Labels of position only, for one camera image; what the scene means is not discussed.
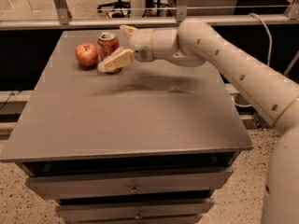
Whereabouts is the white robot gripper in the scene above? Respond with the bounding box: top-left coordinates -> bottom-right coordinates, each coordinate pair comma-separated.
97,25 -> 154,73

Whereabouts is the white cable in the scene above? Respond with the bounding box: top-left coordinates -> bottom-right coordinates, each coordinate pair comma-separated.
248,12 -> 273,67

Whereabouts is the metal railing frame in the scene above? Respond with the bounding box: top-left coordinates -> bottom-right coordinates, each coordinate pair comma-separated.
0,0 -> 299,30

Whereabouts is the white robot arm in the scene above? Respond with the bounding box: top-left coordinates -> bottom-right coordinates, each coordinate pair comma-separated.
98,18 -> 299,224

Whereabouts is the grey drawer cabinet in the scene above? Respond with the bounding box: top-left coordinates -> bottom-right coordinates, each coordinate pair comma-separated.
1,31 -> 251,224

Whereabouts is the red coke can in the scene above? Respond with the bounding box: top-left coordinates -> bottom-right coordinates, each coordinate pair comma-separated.
98,32 -> 121,75

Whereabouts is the lower grey drawer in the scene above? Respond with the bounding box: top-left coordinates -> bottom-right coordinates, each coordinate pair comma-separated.
57,198 -> 215,223

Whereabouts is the grey drawer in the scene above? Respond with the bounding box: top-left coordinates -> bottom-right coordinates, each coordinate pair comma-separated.
57,198 -> 215,223
26,166 -> 233,200

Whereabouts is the upper grey drawer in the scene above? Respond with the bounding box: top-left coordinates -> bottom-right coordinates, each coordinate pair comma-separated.
26,166 -> 233,200

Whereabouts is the red apple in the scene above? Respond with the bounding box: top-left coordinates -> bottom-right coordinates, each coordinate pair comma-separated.
75,43 -> 98,67

